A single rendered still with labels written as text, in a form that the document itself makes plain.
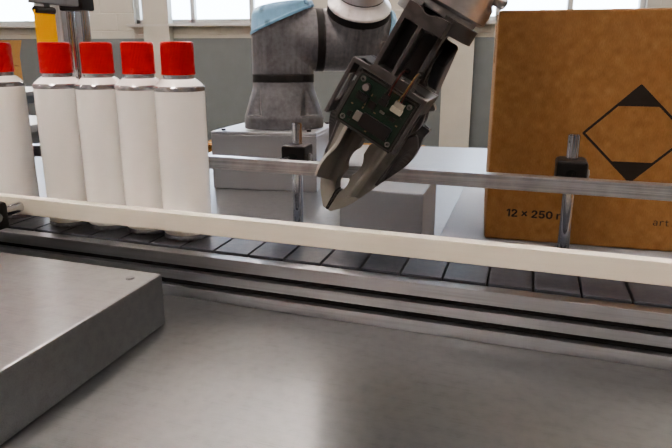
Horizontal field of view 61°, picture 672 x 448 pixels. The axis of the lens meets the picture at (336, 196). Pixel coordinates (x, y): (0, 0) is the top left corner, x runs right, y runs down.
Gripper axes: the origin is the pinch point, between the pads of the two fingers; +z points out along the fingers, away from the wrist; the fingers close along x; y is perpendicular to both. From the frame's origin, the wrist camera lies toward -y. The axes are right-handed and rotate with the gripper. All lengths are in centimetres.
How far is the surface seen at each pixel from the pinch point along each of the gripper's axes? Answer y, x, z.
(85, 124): 2.7, -27.0, 8.2
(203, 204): 1.3, -11.6, 8.7
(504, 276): 2.5, 17.2, -3.6
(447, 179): -2.5, 8.2, -7.0
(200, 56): -514, -286, 156
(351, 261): 3.2, 5.0, 3.5
